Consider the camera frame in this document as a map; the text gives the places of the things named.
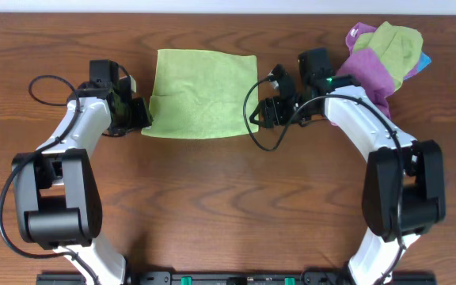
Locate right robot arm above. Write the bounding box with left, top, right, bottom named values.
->
left=243, top=47, right=446, bottom=284

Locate purple microfiber cloth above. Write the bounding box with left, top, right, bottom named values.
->
left=330, top=22, right=420, bottom=127

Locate black left camera cable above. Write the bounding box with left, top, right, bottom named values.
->
left=0, top=63, right=134, bottom=285

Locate light green microfiber cloth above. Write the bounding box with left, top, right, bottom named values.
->
left=141, top=49, right=258, bottom=139

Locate blue microfiber cloth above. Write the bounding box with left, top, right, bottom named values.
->
left=404, top=52, right=431, bottom=80

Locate olive green microfiber cloth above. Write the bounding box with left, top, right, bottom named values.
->
left=346, top=21, right=424, bottom=90

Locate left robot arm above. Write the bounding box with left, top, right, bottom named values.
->
left=0, top=59, right=153, bottom=284

